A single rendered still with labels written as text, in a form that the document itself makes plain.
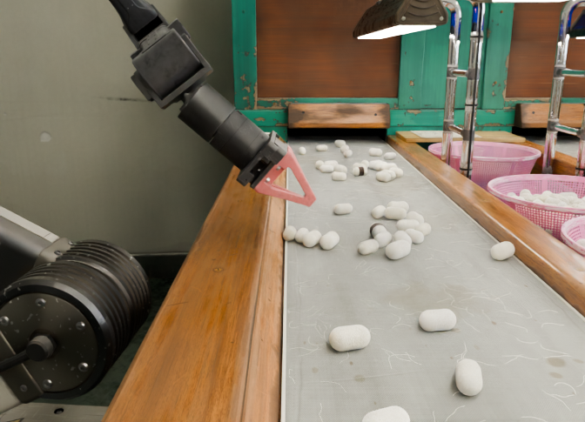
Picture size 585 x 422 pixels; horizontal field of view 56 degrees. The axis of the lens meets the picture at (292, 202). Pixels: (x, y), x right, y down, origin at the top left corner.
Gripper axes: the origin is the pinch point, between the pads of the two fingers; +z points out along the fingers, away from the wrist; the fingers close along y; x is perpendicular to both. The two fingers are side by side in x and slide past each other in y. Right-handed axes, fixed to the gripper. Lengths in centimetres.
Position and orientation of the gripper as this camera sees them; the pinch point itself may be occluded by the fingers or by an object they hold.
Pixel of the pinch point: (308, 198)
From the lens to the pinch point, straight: 72.7
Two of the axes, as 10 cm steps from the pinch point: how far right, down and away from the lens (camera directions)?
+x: -6.6, 7.3, 1.9
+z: 7.5, 6.4, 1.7
